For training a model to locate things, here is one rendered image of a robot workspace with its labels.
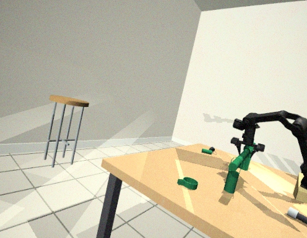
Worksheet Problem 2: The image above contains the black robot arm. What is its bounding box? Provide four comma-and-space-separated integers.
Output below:
233, 110, 307, 190

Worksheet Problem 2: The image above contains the dark green ring clamp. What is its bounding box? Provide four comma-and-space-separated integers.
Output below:
177, 177, 198, 190

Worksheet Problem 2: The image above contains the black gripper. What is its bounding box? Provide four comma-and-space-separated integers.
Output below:
230, 133, 266, 158

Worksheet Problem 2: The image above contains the dark grey rod with white tip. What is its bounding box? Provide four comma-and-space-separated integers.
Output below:
287, 207, 307, 224

